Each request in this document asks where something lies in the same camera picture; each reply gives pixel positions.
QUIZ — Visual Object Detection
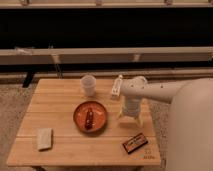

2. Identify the orange round plate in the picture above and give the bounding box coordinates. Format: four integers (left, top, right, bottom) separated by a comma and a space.
73, 101, 108, 133

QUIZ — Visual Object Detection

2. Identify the black orange eraser box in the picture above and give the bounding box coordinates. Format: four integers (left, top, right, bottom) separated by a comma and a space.
123, 133, 148, 154

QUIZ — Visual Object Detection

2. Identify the long wooden bench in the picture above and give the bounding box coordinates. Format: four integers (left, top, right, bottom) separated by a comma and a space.
0, 46, 213, 65

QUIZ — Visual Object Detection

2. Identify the white plastic bottle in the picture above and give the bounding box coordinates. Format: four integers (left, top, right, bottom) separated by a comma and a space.
111, 75, 123, 100

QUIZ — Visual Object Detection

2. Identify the white ribbed gripper body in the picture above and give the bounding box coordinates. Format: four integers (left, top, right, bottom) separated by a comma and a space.
122, 98, 141, 118

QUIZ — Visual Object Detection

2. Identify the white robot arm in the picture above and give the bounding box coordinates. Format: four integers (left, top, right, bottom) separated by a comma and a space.
120, 76, 213, 171

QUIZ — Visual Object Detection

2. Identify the small brown bottle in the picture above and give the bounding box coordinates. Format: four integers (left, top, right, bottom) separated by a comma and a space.
85, 108, 94, 130

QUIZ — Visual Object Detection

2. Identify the translucent plastic cup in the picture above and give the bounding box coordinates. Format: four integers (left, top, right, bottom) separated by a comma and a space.
80, 75, 96, 96

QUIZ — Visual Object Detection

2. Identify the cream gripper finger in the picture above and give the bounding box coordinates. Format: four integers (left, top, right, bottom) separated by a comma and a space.
135, 116, 144, 128
116, 112, 125, 120

